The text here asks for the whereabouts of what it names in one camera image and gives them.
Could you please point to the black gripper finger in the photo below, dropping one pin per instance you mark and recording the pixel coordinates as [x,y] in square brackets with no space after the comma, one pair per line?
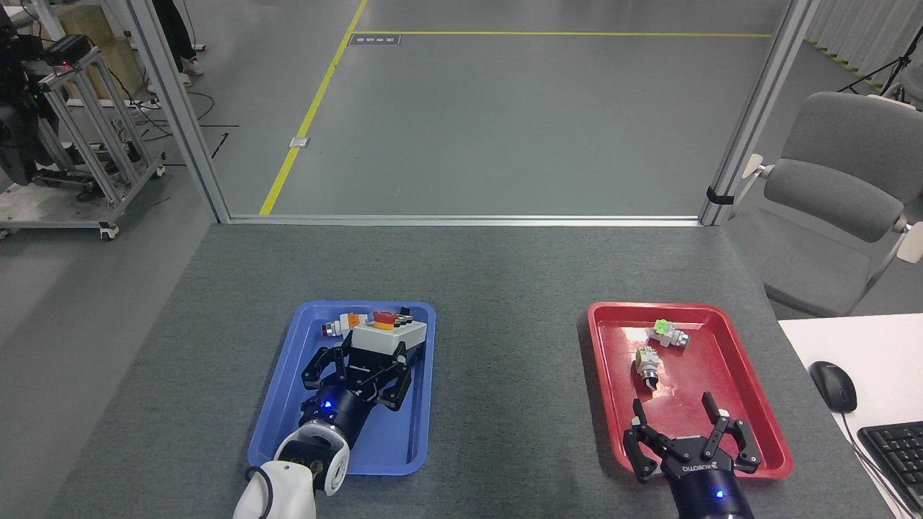
[321,364]
[398,382]
[734,441]
[640,447]

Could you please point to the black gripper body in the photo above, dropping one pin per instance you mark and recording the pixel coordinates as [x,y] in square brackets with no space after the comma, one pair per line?
[339,407]
[707,483]

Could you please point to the grey control box with buttons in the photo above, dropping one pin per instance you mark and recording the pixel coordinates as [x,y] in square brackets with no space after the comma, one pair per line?
[386,337]

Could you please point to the wooden box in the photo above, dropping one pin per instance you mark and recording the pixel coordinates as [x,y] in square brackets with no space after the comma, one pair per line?
[108,50]

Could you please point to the blue plastic tray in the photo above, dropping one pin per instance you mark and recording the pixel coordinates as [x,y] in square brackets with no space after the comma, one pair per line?
[404,432]

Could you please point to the red plastic tray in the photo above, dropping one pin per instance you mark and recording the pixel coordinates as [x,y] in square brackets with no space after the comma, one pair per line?
[692,389]

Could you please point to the black computer mouse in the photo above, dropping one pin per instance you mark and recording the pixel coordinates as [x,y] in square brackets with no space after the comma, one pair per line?
[833,386]

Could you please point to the black keyboard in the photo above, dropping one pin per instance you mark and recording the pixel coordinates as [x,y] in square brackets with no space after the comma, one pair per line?
[898,454]

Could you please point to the white desk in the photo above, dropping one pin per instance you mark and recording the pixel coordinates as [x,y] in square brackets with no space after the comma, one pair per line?
[880,346]

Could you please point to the silver floor socket plate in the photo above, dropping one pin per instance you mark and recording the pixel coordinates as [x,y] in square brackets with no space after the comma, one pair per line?
[299,142]

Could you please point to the grey office chair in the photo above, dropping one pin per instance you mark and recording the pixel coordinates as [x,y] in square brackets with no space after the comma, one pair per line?
[829,202]

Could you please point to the dark floor label plate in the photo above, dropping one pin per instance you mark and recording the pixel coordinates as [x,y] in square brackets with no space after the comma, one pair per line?
[374,40]

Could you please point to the person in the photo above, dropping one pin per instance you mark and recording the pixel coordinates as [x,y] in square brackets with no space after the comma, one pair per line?
[177,36]

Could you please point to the black machine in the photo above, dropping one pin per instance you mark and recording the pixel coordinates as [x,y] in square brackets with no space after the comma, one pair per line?
[18,130]

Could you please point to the black tripod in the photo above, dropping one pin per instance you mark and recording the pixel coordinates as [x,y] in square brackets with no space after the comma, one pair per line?
[887,68]

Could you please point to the white curtain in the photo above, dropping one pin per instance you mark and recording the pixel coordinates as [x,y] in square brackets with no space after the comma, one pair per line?
[858,29]

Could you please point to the red push button switch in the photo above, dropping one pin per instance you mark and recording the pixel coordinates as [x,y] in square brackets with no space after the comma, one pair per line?
[346,323]

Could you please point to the black knob selector switch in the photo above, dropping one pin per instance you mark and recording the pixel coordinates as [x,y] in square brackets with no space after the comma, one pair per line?
[647,366]

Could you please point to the green push button switch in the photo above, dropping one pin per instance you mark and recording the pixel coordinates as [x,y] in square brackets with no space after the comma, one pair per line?
[667,333]

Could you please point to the silver aluminium rail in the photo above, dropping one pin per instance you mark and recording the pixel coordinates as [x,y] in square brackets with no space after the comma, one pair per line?
[461,220]

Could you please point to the aluminium frame cart on wheels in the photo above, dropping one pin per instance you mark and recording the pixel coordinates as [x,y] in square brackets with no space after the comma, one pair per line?
[94,144]

